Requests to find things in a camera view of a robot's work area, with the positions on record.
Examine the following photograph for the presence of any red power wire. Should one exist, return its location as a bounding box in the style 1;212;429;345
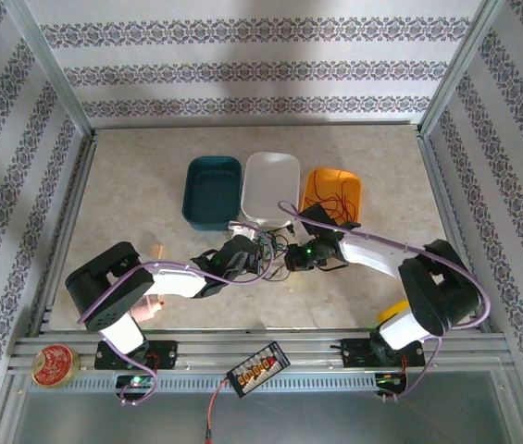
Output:
204;376;232;439

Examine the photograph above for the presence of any yellow object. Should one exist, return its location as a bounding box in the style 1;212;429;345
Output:
376;299;412;323

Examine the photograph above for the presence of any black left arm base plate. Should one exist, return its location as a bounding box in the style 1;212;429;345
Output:
93;339;180;371

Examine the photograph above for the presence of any wide aluminium mounting rail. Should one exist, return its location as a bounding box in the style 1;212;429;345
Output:
8;328;510;376

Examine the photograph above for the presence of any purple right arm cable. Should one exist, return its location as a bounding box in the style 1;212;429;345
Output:
278;199;493;402

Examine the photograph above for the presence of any orange plastic bin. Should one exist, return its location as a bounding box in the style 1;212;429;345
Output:
298;166;364;224

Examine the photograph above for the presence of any thin red cable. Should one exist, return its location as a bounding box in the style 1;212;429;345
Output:
323;180;358;224
310;168;337;207

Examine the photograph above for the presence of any teal plastic bin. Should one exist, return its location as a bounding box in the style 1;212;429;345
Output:
181;155;244;232

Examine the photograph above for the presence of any black power distribution board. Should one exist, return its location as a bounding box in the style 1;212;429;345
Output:
226;340;293;400

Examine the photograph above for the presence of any pink bottle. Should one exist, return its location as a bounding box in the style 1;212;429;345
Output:
131;295;167;325

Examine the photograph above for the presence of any slotted grey cable duct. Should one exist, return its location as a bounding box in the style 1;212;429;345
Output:
64;373;378;395

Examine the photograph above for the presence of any white plastic bin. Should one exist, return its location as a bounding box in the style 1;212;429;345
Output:
240;151;302;230

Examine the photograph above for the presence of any aluminium frame post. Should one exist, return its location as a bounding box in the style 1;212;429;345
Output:
416;0;507;138
4;0;98;140

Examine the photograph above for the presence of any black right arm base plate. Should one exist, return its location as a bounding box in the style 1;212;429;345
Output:
342;337;425;369

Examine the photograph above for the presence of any thin black cable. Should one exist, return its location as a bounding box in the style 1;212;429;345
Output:
250;225;300;284

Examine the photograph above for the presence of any aluminium side rail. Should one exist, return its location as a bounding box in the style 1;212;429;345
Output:
33;132;99;335
415;129;494;335

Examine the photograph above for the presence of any round red tin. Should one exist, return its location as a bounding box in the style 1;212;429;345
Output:
31;344;82;389

